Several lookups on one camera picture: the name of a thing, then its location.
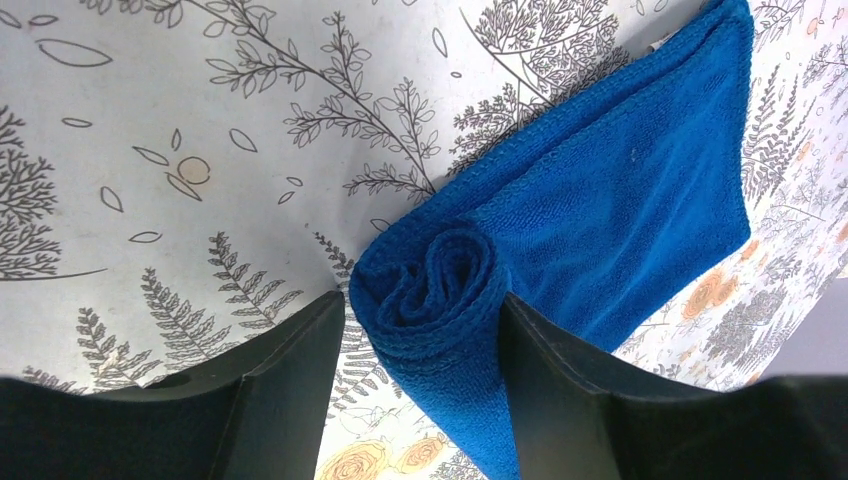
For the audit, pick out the blue towel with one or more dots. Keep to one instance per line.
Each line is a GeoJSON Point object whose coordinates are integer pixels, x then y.
{"type": "Point", "coordinates": [595, 214]}

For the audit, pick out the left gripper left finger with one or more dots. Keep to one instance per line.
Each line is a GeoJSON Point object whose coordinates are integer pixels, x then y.
{"type": "Point", "coordinates": [257, 411]}

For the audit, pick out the floral table mat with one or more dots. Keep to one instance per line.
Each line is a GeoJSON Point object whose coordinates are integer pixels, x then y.
{"type": "Point", "coordinates": [180, 177]}

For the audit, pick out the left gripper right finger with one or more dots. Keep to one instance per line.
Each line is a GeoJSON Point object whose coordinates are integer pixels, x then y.
{"type": "Point", "coordinates": [578, 412]}

